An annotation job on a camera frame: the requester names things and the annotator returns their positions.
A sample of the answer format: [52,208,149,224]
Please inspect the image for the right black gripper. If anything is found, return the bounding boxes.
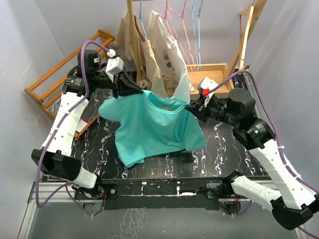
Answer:
[184,94,239,127]

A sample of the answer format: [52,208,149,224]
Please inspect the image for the teal t shirt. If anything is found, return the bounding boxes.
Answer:
[98,91,206,168]

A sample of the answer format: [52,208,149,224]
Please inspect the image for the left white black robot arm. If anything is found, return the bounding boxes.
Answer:
[31,49,143,199]

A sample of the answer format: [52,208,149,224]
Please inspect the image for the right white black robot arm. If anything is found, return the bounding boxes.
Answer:
[185,88,319,231]

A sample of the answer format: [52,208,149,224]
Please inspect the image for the beige t shirt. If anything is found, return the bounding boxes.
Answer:
[114,12,167,98]

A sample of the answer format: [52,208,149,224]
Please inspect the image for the white printed t shirt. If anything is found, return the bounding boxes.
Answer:
[147,10,192,102]

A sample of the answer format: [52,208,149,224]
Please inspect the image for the blue hanger under beige shirt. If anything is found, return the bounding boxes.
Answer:
[135,0,148,40]

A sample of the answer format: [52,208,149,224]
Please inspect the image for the wooden clothes rack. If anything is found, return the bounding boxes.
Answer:
[128,0,267,87]

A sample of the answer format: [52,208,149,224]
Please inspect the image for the orange wooden shelf rack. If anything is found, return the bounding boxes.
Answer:
[24,29,115,139]

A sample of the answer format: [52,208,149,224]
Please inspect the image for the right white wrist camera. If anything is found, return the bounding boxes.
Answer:
[197,77,218,107]

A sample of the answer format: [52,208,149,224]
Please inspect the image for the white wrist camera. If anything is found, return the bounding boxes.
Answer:
[197,77,218,107]
[105,49,124,82]

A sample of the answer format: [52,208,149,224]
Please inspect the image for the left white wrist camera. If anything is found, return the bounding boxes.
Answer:
[105,49,124,82]

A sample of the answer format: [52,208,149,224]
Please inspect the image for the pink wire hanger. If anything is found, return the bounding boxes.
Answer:
[163,0,196,72]

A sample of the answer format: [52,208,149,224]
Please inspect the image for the blue wire hanger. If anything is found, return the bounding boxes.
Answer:
[191,0,203,71]

